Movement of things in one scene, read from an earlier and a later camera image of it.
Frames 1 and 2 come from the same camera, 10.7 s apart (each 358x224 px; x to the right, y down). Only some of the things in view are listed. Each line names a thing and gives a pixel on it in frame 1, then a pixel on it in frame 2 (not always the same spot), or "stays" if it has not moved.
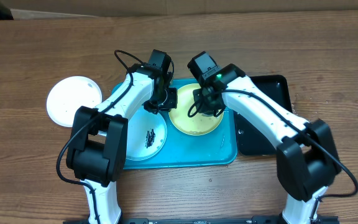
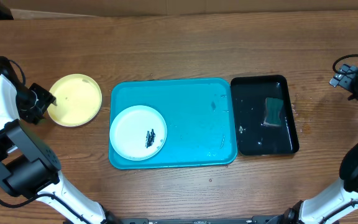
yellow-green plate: [197, 124] to [79, 99]
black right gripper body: [210, 106] to [353, 83]
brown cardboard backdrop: [34, 9] stays
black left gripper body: [165, 101] to [35, 99]
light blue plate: [146, 135] stays
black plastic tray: [253, 139] stays
